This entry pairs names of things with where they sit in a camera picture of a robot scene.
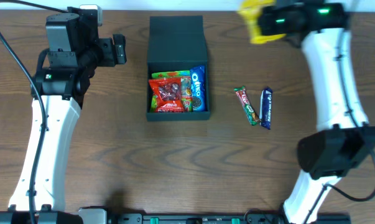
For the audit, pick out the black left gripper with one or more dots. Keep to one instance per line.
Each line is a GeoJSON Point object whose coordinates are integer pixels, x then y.
{"type": "Point", "coordinates": [119, 49]}

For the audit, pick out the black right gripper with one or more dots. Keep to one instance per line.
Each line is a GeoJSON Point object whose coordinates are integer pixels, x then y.
{"type": "Point", "coordinates": [268, 20]}

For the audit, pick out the yellow snack bag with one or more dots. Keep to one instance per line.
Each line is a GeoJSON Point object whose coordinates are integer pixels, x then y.
{"type": "Point", "coordinates": [250, 10]}

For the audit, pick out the black box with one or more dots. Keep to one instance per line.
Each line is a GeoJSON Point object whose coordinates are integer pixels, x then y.
{"type": "Point", "coordinates": [177, 43]}

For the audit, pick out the red Hacks candy bag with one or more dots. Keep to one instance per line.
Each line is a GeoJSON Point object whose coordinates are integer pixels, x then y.
{"type": "Point", "coordinates": [168, 95]}

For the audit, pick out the dark blue chocolate bar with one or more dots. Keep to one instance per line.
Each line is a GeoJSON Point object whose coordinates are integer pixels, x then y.
{"type": "Point", "coordinates": [266, 108]}

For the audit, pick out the red green KitKat bar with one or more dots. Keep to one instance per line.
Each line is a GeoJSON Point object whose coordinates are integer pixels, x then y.
{"type": "Point", "coordinates": [250, 112]}

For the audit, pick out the green Haribo candy bag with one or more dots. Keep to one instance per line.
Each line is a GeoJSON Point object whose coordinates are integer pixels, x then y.
{"type": "Point", "coordinates": [186, 88]}

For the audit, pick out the blue Oreo cookie pack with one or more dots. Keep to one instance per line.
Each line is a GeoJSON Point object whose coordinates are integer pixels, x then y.
{"type": "Point", "coordinates": [197, 75]}

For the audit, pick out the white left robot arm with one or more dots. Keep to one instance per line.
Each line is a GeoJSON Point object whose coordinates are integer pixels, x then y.
{"type": "Point", "coordinates": [62, 77]}

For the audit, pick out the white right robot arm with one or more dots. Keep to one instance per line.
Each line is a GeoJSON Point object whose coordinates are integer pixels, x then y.
{"type": "Point", "coordinates": [344, 136]}

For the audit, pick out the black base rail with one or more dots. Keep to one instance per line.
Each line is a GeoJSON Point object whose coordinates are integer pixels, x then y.
{"type": "Point", "coordinates": [254, 218]}

